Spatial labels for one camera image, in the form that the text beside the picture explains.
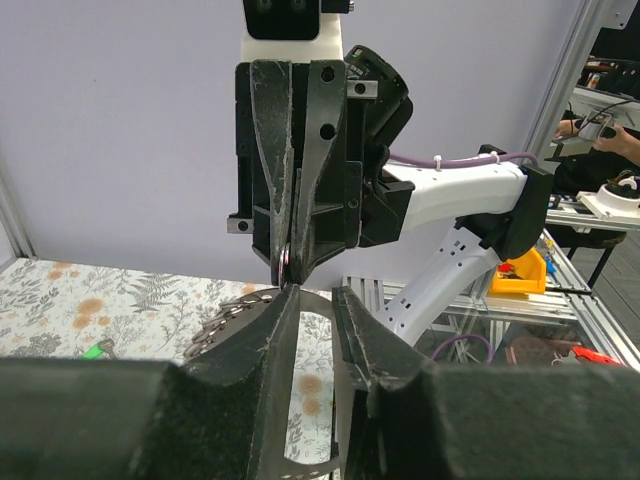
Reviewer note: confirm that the yellow storage bin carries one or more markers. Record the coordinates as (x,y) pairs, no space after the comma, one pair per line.
(520,276)

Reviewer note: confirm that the operator hand in background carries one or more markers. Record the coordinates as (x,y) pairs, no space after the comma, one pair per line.
(622,143)

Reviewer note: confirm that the floral table mat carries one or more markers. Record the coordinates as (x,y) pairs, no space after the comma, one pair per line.
(63,310)

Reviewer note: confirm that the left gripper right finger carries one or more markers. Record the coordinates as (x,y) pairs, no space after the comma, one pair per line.
(402,416)

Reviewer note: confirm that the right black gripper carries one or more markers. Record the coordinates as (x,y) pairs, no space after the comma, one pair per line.
(311,143)

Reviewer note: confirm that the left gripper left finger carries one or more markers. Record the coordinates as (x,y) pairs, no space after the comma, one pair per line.
(222,415)

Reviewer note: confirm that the green key tag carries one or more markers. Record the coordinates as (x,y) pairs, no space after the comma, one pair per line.
(104,349)

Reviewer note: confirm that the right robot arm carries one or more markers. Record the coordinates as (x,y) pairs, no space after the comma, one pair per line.
(498,204)

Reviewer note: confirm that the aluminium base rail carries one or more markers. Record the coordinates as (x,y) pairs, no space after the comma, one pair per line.
(568,312)

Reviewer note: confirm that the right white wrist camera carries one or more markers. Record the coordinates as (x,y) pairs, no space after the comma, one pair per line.
(299,31)

